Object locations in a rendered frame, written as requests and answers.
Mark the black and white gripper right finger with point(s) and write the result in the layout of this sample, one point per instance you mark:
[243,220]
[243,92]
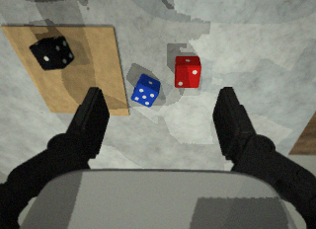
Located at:
[259,158]

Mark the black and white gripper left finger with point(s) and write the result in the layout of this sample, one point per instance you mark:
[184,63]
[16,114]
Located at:
[83,138]

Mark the red die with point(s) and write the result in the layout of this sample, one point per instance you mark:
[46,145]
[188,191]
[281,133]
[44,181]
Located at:
[187,71]

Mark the blue die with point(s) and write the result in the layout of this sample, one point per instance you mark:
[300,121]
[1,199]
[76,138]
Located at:
[146,90]

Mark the black die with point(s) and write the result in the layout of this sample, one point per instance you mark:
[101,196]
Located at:
[52,53]

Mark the tan flat mat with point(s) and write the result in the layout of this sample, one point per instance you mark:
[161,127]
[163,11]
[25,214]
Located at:
[96,64]

